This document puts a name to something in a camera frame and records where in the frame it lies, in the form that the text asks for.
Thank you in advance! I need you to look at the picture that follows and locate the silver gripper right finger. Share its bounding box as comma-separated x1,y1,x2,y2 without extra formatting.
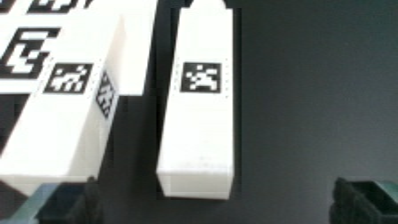
328,178,398,224

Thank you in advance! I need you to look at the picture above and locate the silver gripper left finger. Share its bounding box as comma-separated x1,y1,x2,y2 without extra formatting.
12,178,105,224

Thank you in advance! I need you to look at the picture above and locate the white desk leg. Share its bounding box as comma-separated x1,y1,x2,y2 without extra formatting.
0,14,126,198
156,0,234,200

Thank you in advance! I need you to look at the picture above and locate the white desk leg on sheet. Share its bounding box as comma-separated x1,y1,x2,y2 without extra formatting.
0,14,126,198

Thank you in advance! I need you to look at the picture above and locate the white marker sheet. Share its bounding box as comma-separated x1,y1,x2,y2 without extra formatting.
0,0,158,96

